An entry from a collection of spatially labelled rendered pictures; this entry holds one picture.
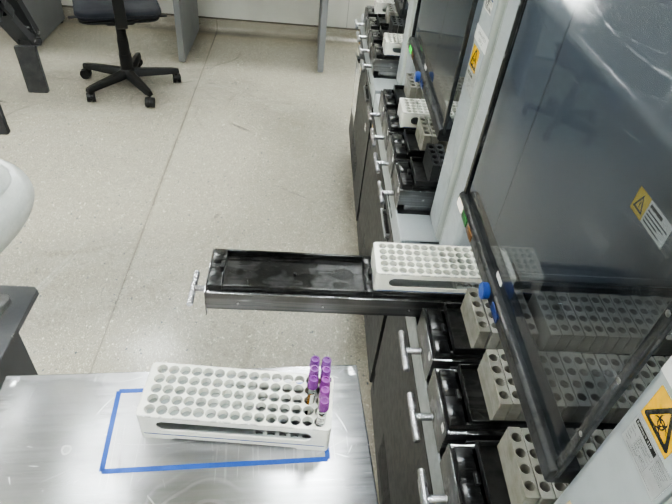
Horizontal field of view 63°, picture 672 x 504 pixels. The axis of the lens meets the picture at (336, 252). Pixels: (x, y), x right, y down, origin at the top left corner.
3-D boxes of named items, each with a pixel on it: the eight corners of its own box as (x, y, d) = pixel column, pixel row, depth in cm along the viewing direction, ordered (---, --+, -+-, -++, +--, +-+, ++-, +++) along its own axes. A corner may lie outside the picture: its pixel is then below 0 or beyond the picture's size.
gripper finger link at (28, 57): (13, 46, 80) (15, 44, 80) (28, 92, 84) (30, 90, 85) (34, 47, 80) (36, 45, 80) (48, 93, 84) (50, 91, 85)
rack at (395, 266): (497, 268, 126) (505, 248, 122) (508, 300, 119) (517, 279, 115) (369, 262, 124) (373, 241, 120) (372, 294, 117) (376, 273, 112)
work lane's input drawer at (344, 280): (502, 284, 133) (513, 256, 127) (517, 328, 122) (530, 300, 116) (195, 270, 127) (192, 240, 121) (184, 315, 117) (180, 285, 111)
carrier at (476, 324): (482, 352, 105) (491, 332, 101) (471, 352, 105) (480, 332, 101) (469, 307, 114) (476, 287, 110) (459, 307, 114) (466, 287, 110)
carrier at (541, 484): (542, 518, 82) (556, 500, 78) (528, 517, 82) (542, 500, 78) (520, 446, 91) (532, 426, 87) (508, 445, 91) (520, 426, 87)
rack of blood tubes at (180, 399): (331, 397, 95) (334, 375, 91) (328, 451, 87) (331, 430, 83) (157, 383, 94) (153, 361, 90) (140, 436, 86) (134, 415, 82)
